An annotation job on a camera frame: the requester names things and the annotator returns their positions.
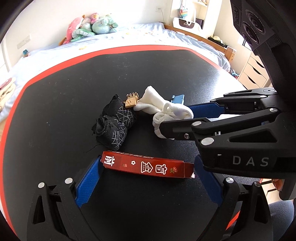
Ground red box with white letters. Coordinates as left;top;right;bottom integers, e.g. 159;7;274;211
100;151;195;178

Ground black red-edged table mat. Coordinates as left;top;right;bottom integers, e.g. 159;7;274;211
3;48;244;240

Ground pink plush toy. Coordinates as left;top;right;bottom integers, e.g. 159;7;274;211
60;16;83;45

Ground white sock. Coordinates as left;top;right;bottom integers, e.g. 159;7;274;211
133;86;194;138

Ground striped green plush toy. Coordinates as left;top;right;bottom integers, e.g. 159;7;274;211
70;23;96;42

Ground blue binder clip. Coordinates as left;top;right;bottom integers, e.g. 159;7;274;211
171;94;185;104

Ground bed with blue sheet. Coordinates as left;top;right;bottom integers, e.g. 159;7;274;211
1;23;231;121

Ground white tote bag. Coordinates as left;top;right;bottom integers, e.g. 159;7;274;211
173;5;202;32

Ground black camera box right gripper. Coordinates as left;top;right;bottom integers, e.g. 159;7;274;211
230;0;295;99

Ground folded pink beige blankets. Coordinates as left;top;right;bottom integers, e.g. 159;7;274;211
0;78;16;111

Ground black patterned sock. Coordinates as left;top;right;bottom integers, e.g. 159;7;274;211
92;94;134;151

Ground wooden clothespin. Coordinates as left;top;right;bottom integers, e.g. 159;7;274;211
124;92;139;108

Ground white drawer cabinet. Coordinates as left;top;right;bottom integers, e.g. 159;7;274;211
238;52;272;89

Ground teal plush toy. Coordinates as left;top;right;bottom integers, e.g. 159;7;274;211
92;15;118;35

